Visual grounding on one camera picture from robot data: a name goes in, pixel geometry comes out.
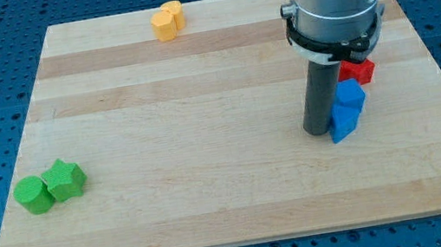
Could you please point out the yellow heart block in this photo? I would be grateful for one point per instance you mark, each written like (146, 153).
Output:
(175, 9)

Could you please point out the light wooden board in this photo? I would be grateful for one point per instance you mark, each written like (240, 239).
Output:
(198, 142)

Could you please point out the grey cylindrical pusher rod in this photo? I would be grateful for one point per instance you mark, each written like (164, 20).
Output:
(320, 96)

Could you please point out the yellow hexagon block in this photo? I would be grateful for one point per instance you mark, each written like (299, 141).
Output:
(164, 26)

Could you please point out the blue lower block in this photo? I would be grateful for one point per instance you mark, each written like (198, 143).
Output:
(343, 122)

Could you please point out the blue block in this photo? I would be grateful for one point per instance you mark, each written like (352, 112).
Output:
(349, 93)
(343, 122)

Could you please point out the blue upper block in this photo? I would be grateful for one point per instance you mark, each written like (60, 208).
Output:
(349, 93)

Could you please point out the red block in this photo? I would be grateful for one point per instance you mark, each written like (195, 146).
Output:
(361, 72)

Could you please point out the green star block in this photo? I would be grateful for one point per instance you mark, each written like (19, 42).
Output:
(64, 180)

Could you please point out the green cylinder block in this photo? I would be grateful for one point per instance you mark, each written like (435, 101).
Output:
(33, 194)

